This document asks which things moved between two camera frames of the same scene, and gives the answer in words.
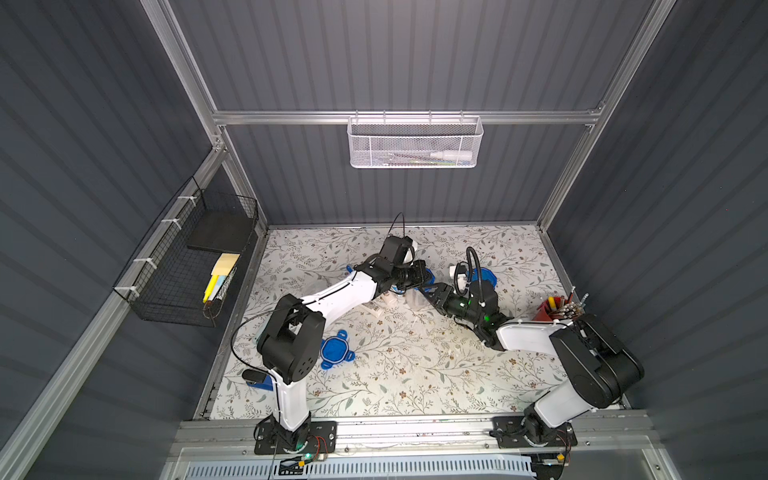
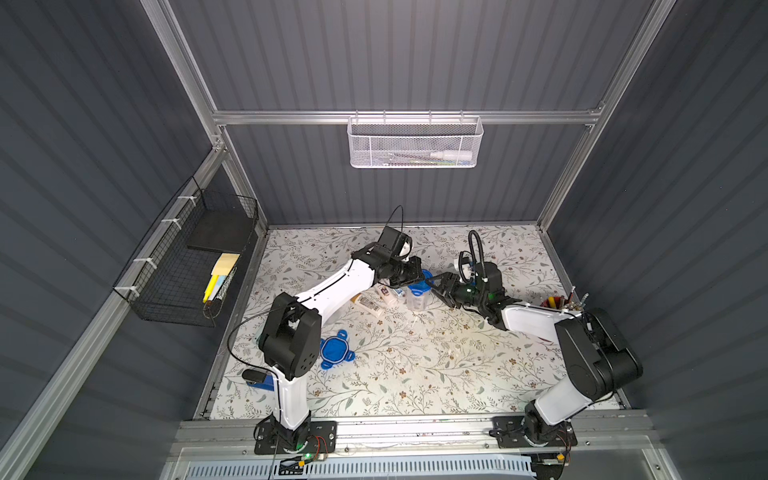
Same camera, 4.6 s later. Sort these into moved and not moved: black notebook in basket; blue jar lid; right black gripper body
Moved: right black gripper body
Not moved: blue jar lid; black notebook in basket
